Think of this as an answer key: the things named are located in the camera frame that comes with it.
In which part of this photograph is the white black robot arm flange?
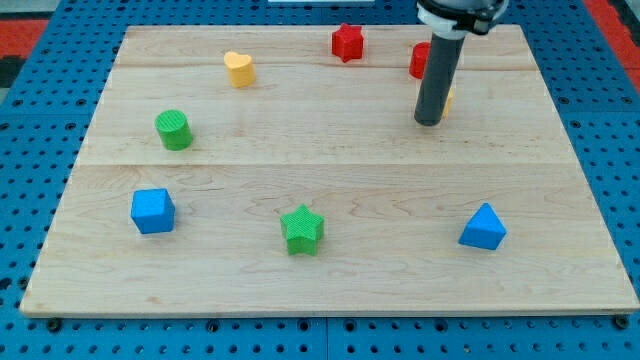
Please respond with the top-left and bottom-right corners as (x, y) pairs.
(416, 0), (509, 40)

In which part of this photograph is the blue triangle block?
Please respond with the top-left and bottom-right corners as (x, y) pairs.
(458, 203), (507, 250)

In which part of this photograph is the green star block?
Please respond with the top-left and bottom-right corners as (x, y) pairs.
(280, 204), (324, 256)

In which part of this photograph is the wooden board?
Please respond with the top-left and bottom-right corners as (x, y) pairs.
(20, 25), (639, 319)

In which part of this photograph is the yellow heart block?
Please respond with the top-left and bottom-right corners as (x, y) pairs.
(223, 51), (256, 88)

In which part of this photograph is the red star block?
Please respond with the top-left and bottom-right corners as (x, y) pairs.
(331, 23), (364, 63)

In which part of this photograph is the yellow block behind rod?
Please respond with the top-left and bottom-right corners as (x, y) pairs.
(441, 85), (455, 119)

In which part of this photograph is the green cylinder block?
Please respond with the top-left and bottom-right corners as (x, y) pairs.
(154, 109), (193, 151)

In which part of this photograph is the red round block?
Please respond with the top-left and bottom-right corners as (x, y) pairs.
(409, 42), (431, 79)

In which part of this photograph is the blue cube block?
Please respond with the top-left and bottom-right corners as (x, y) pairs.
(130, 188), (175, 234)

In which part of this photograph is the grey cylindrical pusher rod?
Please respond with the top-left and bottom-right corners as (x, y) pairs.
(414, 34), (464, 126)

